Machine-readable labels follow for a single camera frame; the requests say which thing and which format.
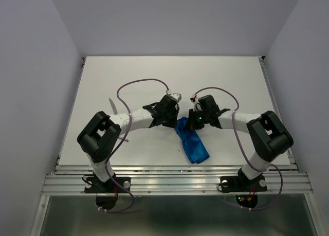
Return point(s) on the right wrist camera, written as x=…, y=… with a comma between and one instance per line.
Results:
x=196, y=104

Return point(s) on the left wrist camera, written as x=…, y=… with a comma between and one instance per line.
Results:
x=175, y=96

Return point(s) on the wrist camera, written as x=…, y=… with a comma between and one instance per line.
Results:
x=196, y=104
x=175, y=96

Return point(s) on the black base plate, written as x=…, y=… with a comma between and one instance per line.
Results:
x=93, y=186
x=240, y=184

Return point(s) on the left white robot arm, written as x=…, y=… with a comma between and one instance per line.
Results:
x=99, y=136

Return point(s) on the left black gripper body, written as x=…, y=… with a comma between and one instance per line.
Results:
x=170, y=118

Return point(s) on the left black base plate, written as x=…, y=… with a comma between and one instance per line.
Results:
x=93, y=186

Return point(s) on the blue cloth napkin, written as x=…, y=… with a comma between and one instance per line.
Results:
x=192, y=145

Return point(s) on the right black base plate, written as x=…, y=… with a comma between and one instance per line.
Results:
x=240, y=184

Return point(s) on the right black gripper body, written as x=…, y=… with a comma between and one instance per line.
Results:
x=197, y=119

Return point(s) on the aluminium rail frame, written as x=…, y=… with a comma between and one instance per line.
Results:
x=178, y=200

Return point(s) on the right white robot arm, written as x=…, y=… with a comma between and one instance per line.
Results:
x=268, y=134

